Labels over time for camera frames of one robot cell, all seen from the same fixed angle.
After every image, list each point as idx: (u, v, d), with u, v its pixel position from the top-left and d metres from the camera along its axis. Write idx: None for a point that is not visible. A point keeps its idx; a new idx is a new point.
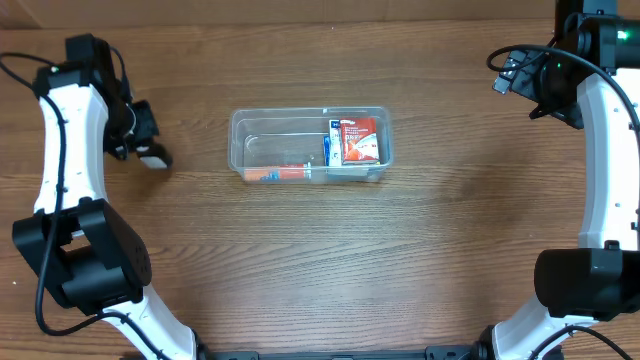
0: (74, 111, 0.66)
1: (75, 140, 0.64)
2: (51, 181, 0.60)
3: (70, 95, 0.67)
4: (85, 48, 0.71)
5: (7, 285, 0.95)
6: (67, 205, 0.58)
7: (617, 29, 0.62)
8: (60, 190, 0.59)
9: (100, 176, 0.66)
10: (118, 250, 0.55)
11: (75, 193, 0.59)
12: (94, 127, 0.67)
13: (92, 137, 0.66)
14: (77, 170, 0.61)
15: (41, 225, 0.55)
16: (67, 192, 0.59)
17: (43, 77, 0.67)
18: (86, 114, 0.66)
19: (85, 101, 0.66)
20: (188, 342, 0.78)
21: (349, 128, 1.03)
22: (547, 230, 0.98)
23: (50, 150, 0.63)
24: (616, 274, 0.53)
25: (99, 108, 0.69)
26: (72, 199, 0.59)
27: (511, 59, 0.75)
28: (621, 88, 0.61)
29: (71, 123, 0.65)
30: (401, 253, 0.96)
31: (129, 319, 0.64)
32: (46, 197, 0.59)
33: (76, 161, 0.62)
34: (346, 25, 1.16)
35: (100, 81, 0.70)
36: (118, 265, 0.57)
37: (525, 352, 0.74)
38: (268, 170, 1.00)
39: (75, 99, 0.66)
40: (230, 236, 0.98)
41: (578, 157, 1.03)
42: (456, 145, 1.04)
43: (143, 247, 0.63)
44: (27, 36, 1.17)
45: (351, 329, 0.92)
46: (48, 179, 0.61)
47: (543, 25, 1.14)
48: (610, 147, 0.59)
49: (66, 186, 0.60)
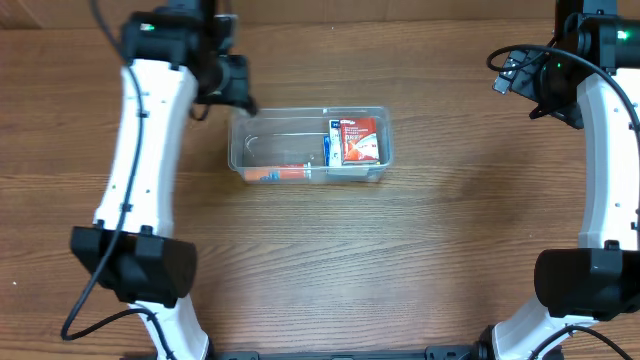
0: (158, 102, 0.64)
1: (151, 141, 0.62)
2: (117, 191, 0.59)
3: (157, 78, 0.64)
4: (191, 2, 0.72)
5: (7, 285, 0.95)
6: (127, 227, 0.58)
7: (617, 30, 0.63)
8: (124, 208, 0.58)
9: (168, 175, 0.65)
10: (165, 273, 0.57)
11: (137, 216, 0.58)
12: (174, 122, 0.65)
13: (170, 134, 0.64)
14: (145, 187, 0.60)
15: (99, 237, 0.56)
16: (131, 211, 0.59)
17: (136, 33, 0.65)
18: (168, 111, 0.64)
19: (170, 94, 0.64)
20: (199, 348, 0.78)
21: (349, 128, 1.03)
22: (547, 230, 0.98)
23: (125, 141, 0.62)
24: (616, 274, 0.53)
25: (185, 94, 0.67)
26: (133, 221, 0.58)
27: (511, 59, 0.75)
28: (621, 88, 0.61)
29: (151, 116, 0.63)
30: (401, 253, 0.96)
31: (154, 318, 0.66)
32: (109, 210, 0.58)
33: (147, 175, 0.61)
34: (346, 25, 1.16)
35: (195, 46, 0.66)
36: (162, 283, 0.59)
37: (525, 352, 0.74)
38: (268, 170, 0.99)
39: (161, 85, 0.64)
40: (230, 236, 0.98)
41: (578, 157, 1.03)
42: (456, 145, 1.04)
43: (190, 254, 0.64)
44: (27, 36, 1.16)
45: (351, 329, 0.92)
46: (117, 184, 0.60)
47: (543, 25, 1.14)
48: (609, 147, 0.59)
49: (130, 203, 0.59)
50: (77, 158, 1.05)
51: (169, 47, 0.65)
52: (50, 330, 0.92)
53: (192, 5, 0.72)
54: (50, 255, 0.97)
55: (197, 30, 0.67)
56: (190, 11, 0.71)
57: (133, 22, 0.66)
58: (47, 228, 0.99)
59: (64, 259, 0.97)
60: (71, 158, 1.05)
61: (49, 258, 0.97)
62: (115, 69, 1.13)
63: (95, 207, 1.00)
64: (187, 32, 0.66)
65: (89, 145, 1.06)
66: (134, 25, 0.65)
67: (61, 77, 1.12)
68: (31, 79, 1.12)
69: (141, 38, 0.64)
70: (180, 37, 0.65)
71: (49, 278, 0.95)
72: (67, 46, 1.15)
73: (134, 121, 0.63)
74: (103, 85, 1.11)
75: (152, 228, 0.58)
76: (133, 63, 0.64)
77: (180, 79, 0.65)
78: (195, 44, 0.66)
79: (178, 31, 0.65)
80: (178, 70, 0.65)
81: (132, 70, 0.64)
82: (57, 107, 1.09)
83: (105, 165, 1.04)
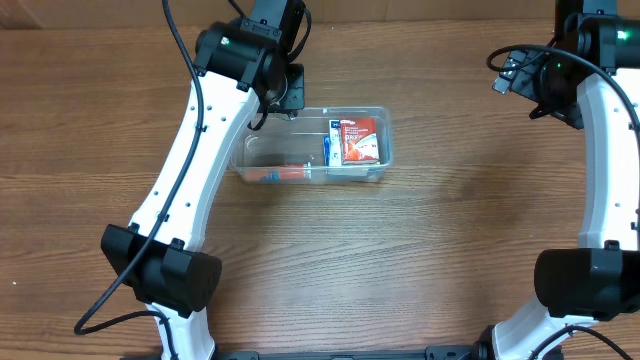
0: (218, 119, 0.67)
1: (204, 156, 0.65)
2: (157, 199, 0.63)
3: (222, 95, 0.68)
4: (275, 19, 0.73)
5: (7, 285, 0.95)
6: (160, 237, 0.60)
7: (617, 29, 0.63)
8: (162, 217, 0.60)
9: (210, 191, 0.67)
10: (188, 287, 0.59)
11: (171, 227, 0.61)
12: (228, 141, 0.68)
13: (220, 154, 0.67)
14: (186, 201, 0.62)
15: (131, 241, 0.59)
16: (167, 221, 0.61)
17: (214, 46, 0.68)
18: (225, 131, 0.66)
19: (231, 114, 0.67)
20: (204, 355, 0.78)
21: (349, 128, 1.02)
22: (547, 230, 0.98)
23: (181, 150, 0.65)
24: (616, 274, 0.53)
25: (244, 115, 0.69)
26: (167, 233, 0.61)
27: (511, 59, 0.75)
28: (621, 88, 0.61)
29: (209, 132, 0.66)
30: (401, 253, 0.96)
31: (167, 321, 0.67)
32: (147, 216, 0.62)
33: (192, 190, 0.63)
34: (346, 25, 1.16)
35: (268, 68, 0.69)
36: (183, 294, 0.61)
37: (525, 352, 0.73)
38: (268, 170, 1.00)
39: (225, 104, 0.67)
40: (230, 236, 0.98)
41: (578, 157, 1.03)
42: (456, 145, 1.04)
43: (213, 271, 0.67)
44: (27, 36, 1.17)
45: (351, 329, 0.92)
46: (162, 192, 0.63)
47: (543, 25, 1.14)
48: (609, 147, 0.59)
49: (168, 213, 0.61)
50: (77, 158, 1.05)
51: (242, 65, 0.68)
52: (49, 330, 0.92)
53: (275, 23, 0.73)
54: (49, 255, 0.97)
55: (273, 53, 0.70)
56: (273, 28, 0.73)
57: (215, 33, 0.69)
58: (47, 228, 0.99)
59: (64, 259, 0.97)
60: (71, 158, 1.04)
61: (49, 258, 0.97)
62: (115, 69, 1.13)
63: (94, 207, 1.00)
64: (262, 54, 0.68)
65: (89, 145, 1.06)
66: (216, 35, 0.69)
67: (61, 77, 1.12)
68: (31, 79, 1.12)
69: (218, 49, 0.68)
70: (254, 56, 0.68)
71: (49, 278, 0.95)
72: (67, 46, 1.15)
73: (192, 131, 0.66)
74: (103, 85, 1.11)
75: (183, 243, 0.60)
76: (204, 75, 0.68)
77: (244, 101, 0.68)
78: (268, 67, 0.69)
79: (255, 51, 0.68)
80: (246, 89, 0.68)
81: (198, 81, 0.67)
82: (56, 107, 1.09)
83: (105, 165, 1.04)
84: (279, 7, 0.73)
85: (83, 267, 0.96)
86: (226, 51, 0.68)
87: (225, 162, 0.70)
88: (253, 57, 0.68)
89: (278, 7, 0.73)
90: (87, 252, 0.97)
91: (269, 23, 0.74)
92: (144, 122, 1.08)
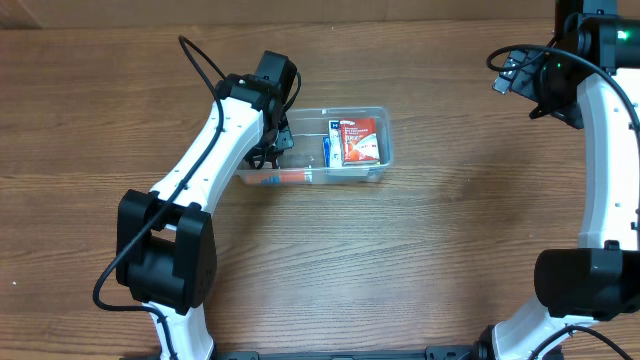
0: (235, 125, 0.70)
1: (221, 151, 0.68)
2: (179, 174, 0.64)
3: (239, 110, 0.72)
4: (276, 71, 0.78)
5: (7, 285, 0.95)
6: (179, 201, 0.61)
7: (617, 29, 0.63)
8: (183, 184, 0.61)
9: (217, 194, 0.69)
10: (196, 255, 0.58)
11: (191, 195, 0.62)
12: (238, 149, 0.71)
13: (233, 154, 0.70)
14: (205, 177, 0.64)
15: (148, 204, 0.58)
16: (186, 190, 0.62)
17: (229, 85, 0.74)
18: (242, 133, 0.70)
19: (247, 123, 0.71)
20: (203, 353, 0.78)
21: (349, 128, 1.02)
22: (547, 230, 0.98)
23: (200, 143, 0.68)
24: (616, 274, 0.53)
25: (254, 133, 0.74)
26: (186, 198, 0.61)
27: (511, 59, 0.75)
28: (621, 88, 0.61)
29: (228, 132, 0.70)
30: (401, 253, 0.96)
31: (165, 320, 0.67)
32: (167, 185, 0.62)
33: (209, 171, 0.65)
34: (346, 25, 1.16)
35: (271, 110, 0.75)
36: (187, 269, 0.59)
37: (525, 352, 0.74)
38: (269, 174, 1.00)
39: (241, 116, 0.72)
40: (230, 237, 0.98)
41: (578, 157, 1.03)
42: (456, 145, 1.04)
43: (212, 268, 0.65)
44: (27, 36, 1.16)
45: (351, 329, 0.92)
46: (181, 169, 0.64)
47: (543, 25, 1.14)
48: (609, 147, 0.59)
49: (188, 184, 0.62)
50: (77, 158, 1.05)
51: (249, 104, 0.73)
52: (49, 330, 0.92)
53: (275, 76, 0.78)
54: (49, 255, 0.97)
55: (276, 97, 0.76)
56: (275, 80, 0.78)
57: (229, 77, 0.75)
58: (47, 228, 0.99)
59: (64, 259, 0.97)
60: (71, 158, 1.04)
61: (49, 258, 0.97)
62: (115, 69, 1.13)
63: (94, 207, 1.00)
64: (268, 96, 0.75)
65: (89, 145, 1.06)
66: (227, 81, 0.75)
67: (61, 77, 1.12)
68: (31, 79, 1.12)
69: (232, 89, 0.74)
70: (263, 96, 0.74)
71: (49, 279, 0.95)
72: (67, 46, 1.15)
73: (211, 132, 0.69)
74: (103, 85, 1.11)
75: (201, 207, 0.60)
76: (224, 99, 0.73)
77: (255, 119, 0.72)
78: (271, 109, 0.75)
79: (262, 94, 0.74)
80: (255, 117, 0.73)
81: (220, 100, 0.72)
82: (57, 107, 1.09)
83: (105, 166, 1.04)
84: (278, 64, 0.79)
85: (83, 267, 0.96)
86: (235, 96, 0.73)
87: (231, 170, 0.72)
88: (259, 99, 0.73)
89: (279, 62, 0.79)
90: (87, 252, 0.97)
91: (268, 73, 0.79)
92: (144, 122, 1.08)
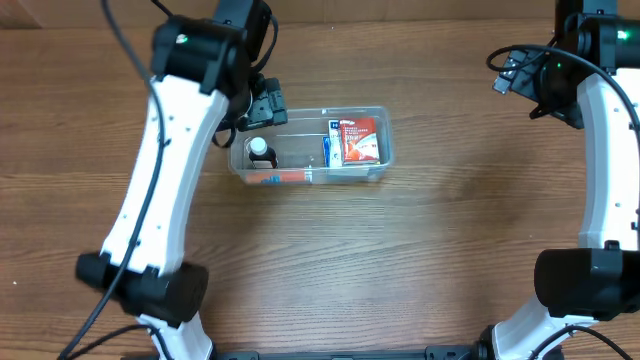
0: (182, 129, 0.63)
1: (168, 173, 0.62)
2: (128, 222, 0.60)
3: (184, 104, 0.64)
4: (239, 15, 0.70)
5: (8, 284, 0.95)
6: (133, 264, 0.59)
7: (617, 30, 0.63)
8: (133, 243, 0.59)
9: (184, 213, 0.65)
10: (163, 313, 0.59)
11: (145, 252, 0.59)
12: (194, 157, 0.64)
13: (190, 164, 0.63)
14: (156, 223, 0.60)
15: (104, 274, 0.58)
16: (139, 246, 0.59)
17: (174, 38, 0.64)
18: (192, 138, 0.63)
19: (195, 123, 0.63)
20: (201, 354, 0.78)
21: (349, 128, 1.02)
22: (547, 230, 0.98)
23: (145, 169, 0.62)
24: (616, 274, 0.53)
25: (213, 117, 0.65)
26: (140, 258, 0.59)
27: (511, 59, 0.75)
28: (621, 88, 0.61)
29: (172, 144, 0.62)
30: (401, 253, 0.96)
31: (158, 332, 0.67)
32: (118, 243, 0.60)
33: (160, 211, 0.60)
34: (346, 25, 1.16)
35: (232, 59, 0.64)
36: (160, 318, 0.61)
37: (525, 352, 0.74)
38: (269, 173, 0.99)
39: (187, 113, 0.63)
40: (231, 236, 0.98)
41: (578, 157, 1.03)
42: (456, 145, 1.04)
43: (197, 279, 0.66)
44: (26, 35, 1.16)
45: (351, 329, 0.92)
46: (131, 214, 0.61)
47: (543, 25, 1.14)
48: (610, 147, 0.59)
49: (139, 239, 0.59)
50: (77, 158, 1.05)
51: (205, 60, 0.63)
52: (50, 330, 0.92)
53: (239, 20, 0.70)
54: (50, 255, 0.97)
55: (237, 45, 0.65)
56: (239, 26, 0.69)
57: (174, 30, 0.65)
58: (47, 228, 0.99)
59: (64, 259, 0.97)
60: (71, 158, 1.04)
61: (49, 258, 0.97)
62: (114, 69, 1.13)
63: (95, 207, 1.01)
64: (225, 46, 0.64)
65: (89, 145, 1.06)
66: (172, 32, 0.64)
67: (60, 77, 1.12)
68: (31, 79, 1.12)
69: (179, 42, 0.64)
70: (217, 50, 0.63)
71: (49, 279, 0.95)
72: (67, 46, 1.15)
73: (155, 144, 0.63)
74: (103, 85, 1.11)
75: (157, 269, 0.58)
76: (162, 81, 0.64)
77: (206, 110, 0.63)
78: (232, 61, 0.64)
79: (216, 43, 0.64)
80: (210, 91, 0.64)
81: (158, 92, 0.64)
82: (56, 106, 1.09)
83: (105, 166, 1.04)
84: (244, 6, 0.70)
85: None
86: (187, 50, 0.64)
87: (197, 171, 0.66)
88: (217, 48, 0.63)
89: (243, 4, 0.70)
90: (87, 252, 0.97)
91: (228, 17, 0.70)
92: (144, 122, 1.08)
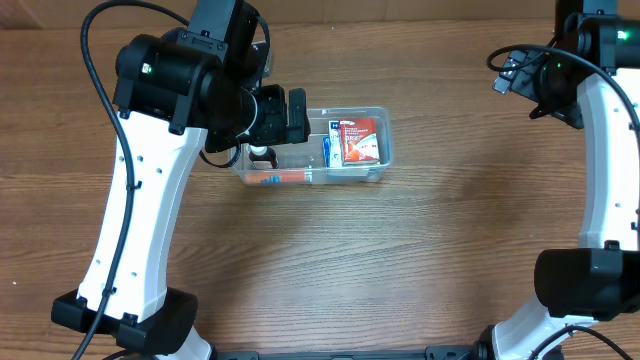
0: (153, 170, 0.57)
1: (142, 219, 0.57)
2: (102, 269, 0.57)
3: (154, 139, 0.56)
4: (218, 26, 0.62)
5: (7, 284, 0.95)
6: (110, 311, 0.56)
7: (617, 29, 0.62)
8: (107, 292, 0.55)
9: (164, 250, 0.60)
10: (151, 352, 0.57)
11: (121, 300, 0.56)
12: (171, 193, 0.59)
13: (166, 203, 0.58)
14: (132, 271, 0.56)
15: (81, 320, 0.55)
16: (114, 294, 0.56)
17: (134, 62, 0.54)
18: (166, 179, 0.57)
19: (167, 164, 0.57)
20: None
21: (349, 128, 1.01)
22: (547, 230, 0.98)
23: (117, 211, 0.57)
24: (616, 274, 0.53)
25: (189, 152, 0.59)
26: (117, 307, 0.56)
27: (511, 59, 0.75)
28: (621, 88, 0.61)
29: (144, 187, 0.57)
30: (401, 253, 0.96)
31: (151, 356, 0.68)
32: (93, 289, 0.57)
33: (136, 257, 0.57)
34: (346, 25, 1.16)
35: (208, 87, 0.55)
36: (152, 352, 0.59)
37: (525, 352, 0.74)
38: (269, 174, 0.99)
39: (157, 152, 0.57)
40: (231, 236, 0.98)
41: (578, 157, 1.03)
42: (456, 145, 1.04)
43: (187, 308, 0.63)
44: (26, 35, 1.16)
45: (351, 329, 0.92)
46: (105, 258, 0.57)
47: (543, 25, 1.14)
48: (610, 147, 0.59)
49: (114, 285, 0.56)
50: (77, 158, 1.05)
51: (176, 89, 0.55)
52: (50, 330, 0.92)
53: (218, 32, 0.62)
54: (50, 255, 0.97)
55: (211, 69, 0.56)
56: (217, 40, 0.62)
57: (135, 54, 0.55)
58: (47, 228, 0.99)
59: (64, 259, 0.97)
60: (71, 158, 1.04)
61: (49, 258, 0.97)
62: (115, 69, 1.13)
63: (95, 207, 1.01)
64: (198, 72, 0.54)
65: (89, 145, 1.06)
66: (133, 56, 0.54)
67: (60, 77, 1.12)
68: (31, 79, 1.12)
69: (140, 69, 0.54)
70: (188, 77, 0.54)
71: (49, 279, 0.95)
72: (67, 46, 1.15)
73: (124, 188, 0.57)
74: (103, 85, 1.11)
75: (136, 317, 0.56)
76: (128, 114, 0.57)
77: (178, 148, 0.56)
78: (207, 88, 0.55)
79: (188, 68, 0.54)
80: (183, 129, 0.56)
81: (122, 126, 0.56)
82: (56, 106, 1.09)
83: (105, 166, 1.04)
84: (223, 14, 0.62)
85: (83, 267, 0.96)
86: (154, 80, 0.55)
87: (176, 205, 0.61)
88: (189, 72, 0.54)
89: (222, 12, 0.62)
90: (87, 252, 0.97)
91: (207, 29, 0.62)
92: None
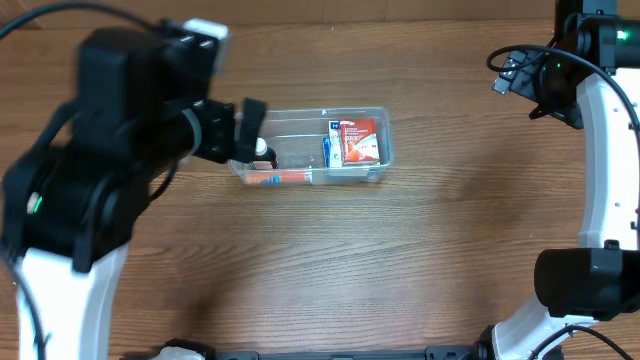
0: (62, 315, 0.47)
1: None
2: None
3: (59, 291, 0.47)
4: (106, 102, 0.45)
5: (8, 285, 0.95)
6: None
7: (617, 29, 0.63)
8: None
9: None
10: None
11: None
12: (92, 323, 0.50)
13: (88, 337, 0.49)
14: None
15: None
16: None
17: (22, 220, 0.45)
18: (80, 321, 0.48)
19: (79, 305, 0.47)
20: None
21: (349, 128, 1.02)
22: (547, 230, 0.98)
23: None
24: (616, 274, 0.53)
25: (105, 278, 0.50)
26: None
27: (511, 59, 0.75)
28: (621, 88, 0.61)
29: (54, 335, 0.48)
30: (401, 253, 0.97)
31: None
32: None
33: None
34: (346, 25, 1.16)
35: (109, 214, 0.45)
36: None
37: (525, 352, 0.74)
38: (269, 174, 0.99)
39: (64, 299, 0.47)
40: (231, 237, 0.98)
41: (578, 157, 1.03)
42: (456, 145, 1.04)
43: None
44: (26, 36, 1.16)
45: (351, 329, 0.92)
46: None
47: (543, 25, 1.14)
48: (610, 146, 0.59)
49: None
50: None
51: (71, 228, 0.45)
52: None
53: (109, 110, 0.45)
54: None
55: (113, 183, 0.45)
56: (113, 122, 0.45)
57: (15, 187, 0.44)
58: None
59: None
60: None
61: None
62: None
63: None
64: (97, 195, 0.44)
65: None
66: (18, 227, 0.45)
67: (61, 77, 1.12)
68: (31, 79, 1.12)
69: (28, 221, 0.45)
70: (84, 202, 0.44)
71: None
72: (67, 46, 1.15)
73: (33, 341, 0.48)
74: None
75: None
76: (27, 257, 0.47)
77: (89, 287, 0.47)
78: (110, 214, 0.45)
79: (84, 191, 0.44)
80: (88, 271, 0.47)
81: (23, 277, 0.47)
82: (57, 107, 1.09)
83: None
84: (110, 79, 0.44)
85: None
86: (45, 215, 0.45)
87: (103, 327, 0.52)
88: (84, 199, 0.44)
89: (106, 76, 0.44)
90: None
91: (96, 107, 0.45)
92: None
